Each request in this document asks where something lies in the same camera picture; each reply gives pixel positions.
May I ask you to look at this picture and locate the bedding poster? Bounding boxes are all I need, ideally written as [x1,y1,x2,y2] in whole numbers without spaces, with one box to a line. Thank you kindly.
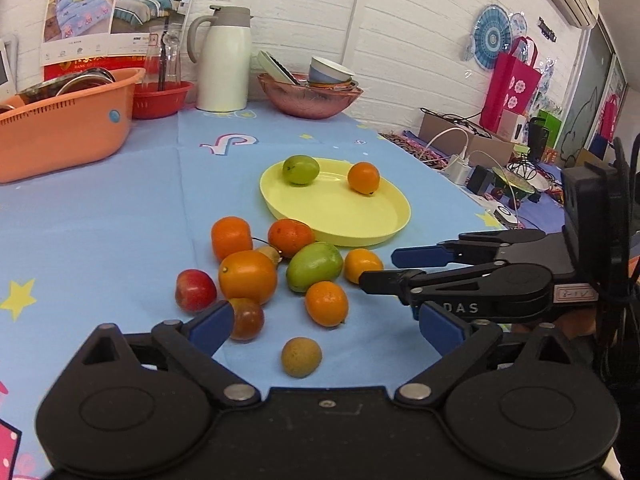
[40,0,192,79]

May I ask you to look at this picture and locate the small green mango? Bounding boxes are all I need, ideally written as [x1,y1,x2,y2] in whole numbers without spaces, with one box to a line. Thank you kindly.
[282,155,320,185]

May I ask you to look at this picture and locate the back right tangerine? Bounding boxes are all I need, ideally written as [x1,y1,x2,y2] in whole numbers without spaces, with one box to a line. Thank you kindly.
[268,219,316,259]

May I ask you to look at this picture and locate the orange plastic basket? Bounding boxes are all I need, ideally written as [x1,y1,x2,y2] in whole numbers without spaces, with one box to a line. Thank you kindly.
[1,68,144,183]

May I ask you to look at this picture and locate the cardboard box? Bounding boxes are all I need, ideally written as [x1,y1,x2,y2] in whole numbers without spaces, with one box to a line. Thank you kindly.
[418,114,514,168]

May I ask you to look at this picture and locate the metal bowl in basket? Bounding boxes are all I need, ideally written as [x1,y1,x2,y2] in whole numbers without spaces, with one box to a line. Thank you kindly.
[18,67,115,104]

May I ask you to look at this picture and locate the yellow plastic plate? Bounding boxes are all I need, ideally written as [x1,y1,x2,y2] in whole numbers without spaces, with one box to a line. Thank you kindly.
[259,158,411,247]

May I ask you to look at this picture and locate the large green mango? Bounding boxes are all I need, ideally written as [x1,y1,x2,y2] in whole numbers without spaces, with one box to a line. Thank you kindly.
[286,242,344,294]

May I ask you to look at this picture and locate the pink gift bag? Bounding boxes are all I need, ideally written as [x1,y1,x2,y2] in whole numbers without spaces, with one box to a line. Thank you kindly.
[480,36,541,132]

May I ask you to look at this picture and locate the small brown longan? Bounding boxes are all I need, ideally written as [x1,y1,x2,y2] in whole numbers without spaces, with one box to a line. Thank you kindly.
[256,245,282,266]

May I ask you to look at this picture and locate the blue star tablecloth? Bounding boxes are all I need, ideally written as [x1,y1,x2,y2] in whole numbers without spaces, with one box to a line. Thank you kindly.
[1,103,495,479]

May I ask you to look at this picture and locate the white appliance with screen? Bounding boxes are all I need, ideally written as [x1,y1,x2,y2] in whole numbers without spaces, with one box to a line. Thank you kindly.
[0,34,18,102]

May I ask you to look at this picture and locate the pink glass bowl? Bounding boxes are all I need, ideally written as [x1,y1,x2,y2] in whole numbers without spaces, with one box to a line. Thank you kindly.
[257,73,363,119]

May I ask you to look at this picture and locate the white tilted dish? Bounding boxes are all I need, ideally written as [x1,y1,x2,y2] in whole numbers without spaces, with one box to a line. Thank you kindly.
[257,50,300,86]

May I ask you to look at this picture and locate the dark red plum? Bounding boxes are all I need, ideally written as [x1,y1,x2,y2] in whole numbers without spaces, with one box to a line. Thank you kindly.
[229,298,265,341]

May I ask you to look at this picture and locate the yellow-orange small orange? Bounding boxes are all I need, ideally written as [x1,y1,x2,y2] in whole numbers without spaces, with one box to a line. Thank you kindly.
[344,248,384,285]

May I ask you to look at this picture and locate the orange on plate right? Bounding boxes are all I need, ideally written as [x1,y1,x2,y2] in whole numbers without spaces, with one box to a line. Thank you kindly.
[347,162,380,195]

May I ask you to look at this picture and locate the large orange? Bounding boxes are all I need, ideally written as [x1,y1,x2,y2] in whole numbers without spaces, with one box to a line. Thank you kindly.
[218,250,278,306]

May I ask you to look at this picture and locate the red plastic basket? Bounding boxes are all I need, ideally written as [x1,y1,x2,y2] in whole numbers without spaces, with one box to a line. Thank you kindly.
[132,81,193,120]

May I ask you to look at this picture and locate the white power strip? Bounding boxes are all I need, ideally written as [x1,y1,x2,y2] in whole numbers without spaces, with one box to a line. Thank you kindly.
[468,192,521,229]

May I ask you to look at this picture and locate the blue round wall fan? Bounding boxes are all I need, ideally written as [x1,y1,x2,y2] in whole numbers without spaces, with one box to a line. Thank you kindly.
[462,4,512,70]

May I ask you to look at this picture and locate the stacked ceramic bowls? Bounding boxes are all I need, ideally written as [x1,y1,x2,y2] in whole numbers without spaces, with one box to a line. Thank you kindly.
[307,56,358,90]

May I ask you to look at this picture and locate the back left tangerine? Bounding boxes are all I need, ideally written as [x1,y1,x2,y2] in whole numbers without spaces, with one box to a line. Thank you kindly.
[210,216,253,261]

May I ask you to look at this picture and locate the white charger plug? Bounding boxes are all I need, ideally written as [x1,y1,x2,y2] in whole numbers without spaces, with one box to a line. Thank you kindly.
[442,155,471,185]

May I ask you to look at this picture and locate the small orange tangerine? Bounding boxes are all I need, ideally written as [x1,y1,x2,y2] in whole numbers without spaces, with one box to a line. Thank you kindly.
[305,281,349,328]

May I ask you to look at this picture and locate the red apple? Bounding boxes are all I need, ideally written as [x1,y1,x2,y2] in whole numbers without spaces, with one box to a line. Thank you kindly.
[175,269,217,313]

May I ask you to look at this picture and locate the white thermos jug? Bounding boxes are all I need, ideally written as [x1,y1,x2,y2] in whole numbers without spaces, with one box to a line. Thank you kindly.
[186,6,253,113]

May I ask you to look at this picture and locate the glass pitcher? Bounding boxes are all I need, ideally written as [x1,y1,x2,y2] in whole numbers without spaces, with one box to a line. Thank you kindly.
[142,23,181,91]

